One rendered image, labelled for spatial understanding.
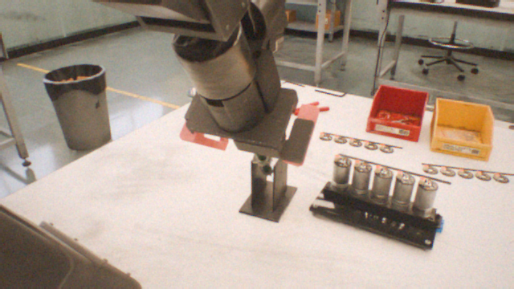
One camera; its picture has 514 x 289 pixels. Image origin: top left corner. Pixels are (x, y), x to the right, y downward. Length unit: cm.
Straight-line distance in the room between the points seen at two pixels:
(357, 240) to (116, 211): 32
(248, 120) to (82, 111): 196
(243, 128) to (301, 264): 18
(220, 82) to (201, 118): 9
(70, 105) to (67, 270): 206
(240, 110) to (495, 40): 460
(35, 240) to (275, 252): 31
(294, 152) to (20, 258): 24
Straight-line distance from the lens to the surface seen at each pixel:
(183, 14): 23
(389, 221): 51
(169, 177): 60
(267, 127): 36
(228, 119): 34
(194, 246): 47
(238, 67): 30
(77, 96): 223
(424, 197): 50
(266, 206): 52
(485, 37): 485
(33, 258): 22
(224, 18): 25
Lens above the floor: 108
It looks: 29 degrees down
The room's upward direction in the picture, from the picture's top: straight up
